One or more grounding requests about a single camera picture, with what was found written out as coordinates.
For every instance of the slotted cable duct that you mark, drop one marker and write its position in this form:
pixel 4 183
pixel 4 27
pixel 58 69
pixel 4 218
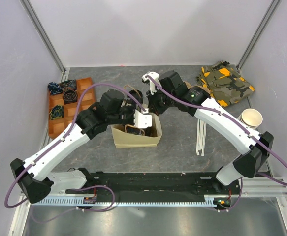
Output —
pixel 81 201

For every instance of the camouflage folded cloth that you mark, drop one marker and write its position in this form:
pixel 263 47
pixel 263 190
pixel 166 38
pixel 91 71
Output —
pixel 224 83

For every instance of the blue patterned rolled cloth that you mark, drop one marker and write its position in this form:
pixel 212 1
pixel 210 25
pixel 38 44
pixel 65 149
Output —
pixel 54 89

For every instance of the brown patterned rolled cloth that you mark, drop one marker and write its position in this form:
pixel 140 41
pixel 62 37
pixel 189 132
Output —
pixel 70 96

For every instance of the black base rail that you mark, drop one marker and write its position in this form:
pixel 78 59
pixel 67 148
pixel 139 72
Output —
pixel 156 187

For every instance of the black cup lid on table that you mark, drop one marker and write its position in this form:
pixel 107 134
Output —
pixel 137 94

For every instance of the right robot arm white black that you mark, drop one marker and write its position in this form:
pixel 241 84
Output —
pixel 169 90

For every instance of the orange compartment tray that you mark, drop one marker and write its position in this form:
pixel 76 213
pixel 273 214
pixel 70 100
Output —
pixel 57 126

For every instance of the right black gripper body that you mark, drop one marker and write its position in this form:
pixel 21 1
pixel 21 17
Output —
pixel 160 102

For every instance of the brown cardboard cup carrier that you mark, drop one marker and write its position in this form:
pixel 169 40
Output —
pixel 189 86

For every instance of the dark patterned rolled cloth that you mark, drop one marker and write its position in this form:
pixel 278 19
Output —
pixel 69 84

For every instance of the blue yellow rolled cloth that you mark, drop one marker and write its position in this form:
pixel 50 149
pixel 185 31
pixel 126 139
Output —
pixel 56 112

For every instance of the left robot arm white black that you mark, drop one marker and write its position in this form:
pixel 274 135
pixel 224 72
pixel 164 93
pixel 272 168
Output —
pixel 35 176

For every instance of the black plastic cup lid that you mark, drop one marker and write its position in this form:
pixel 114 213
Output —
pixel 135 130

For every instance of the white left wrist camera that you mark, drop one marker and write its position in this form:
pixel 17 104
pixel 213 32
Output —
pixel 143 119

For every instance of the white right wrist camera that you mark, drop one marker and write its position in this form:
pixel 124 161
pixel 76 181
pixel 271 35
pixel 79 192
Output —
pixel 152 78

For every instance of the beige paper bag with handles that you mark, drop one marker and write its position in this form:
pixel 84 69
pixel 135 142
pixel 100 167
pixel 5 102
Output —
pixel 126 140

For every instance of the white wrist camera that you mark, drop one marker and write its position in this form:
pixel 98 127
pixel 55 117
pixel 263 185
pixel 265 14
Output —
pixel 152 78
pixel 143 119

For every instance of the stack of paper cups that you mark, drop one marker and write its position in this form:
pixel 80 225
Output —
pixel 251 118

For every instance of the white wrapped straw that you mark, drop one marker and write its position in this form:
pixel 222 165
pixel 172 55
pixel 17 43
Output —
pixel 204 127
pixel 199 137

